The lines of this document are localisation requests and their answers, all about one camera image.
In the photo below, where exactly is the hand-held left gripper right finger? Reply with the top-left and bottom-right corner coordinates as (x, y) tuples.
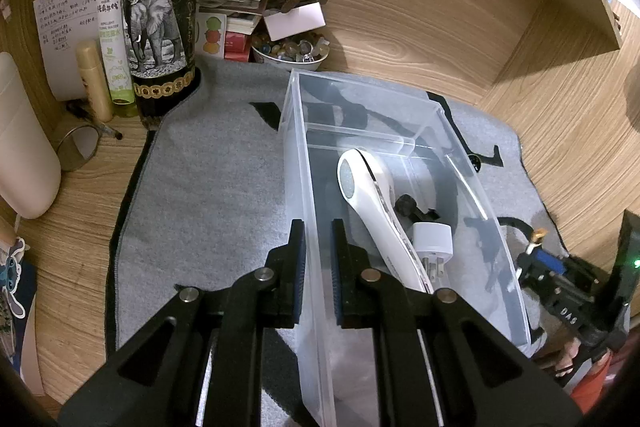
(331, 219), (584, 427)

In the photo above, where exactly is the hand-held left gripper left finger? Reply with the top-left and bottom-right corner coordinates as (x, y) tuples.
(57, 219), (307, 427)

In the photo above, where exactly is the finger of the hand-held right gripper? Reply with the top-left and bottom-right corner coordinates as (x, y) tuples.
(516, 246), (599, 289)
(524, 278), (594, 324)

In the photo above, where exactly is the white handheld massager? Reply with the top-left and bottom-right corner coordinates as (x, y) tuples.
(336, 148), (434, 296)

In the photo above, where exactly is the clear plastic storage box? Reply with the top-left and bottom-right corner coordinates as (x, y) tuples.
(277, 68), (532, 427)

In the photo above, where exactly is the black knob screw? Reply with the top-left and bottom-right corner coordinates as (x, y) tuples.
(394, 194), (437, 224)

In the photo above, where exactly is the white plug adapter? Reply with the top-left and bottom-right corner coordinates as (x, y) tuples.
(410, 221), (454, 291)

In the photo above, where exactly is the person's right hand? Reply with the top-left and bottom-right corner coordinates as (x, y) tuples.
(561, 338), (612, 404)

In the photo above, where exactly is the grey mat with black print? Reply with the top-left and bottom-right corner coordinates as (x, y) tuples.
(102, 56), (572, 427)

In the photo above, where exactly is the white bowl of stones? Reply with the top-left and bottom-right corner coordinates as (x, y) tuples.
(249, 32), (331, 72)

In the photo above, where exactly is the red and white small box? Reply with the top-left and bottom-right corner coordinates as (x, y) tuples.
(223, 31), (252, 60)

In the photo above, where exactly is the black pen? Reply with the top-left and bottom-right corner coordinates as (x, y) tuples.
(66, 101), (124, 141)

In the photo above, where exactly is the white blank card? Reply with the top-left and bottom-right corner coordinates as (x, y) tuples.
(263, 3), (326, 43)

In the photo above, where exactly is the small round mirror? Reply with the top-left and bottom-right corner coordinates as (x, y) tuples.
(54, 125), (101, 173)

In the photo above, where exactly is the yellow stick tube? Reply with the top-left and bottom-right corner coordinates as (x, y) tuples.
(75, 40), (115, 123)

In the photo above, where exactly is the green spray bottle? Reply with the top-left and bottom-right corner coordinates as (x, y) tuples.
(95, 0), (139, 118)

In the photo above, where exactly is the blue cartoon sticker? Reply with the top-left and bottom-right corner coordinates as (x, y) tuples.
(0, 234), (39, 324)

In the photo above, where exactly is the cream rounded bottle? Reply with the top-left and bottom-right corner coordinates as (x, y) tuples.
(0, 51), (62, 221)

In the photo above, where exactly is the handwritten white note paper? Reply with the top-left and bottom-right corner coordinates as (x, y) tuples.
(33, 0), (99, 102)

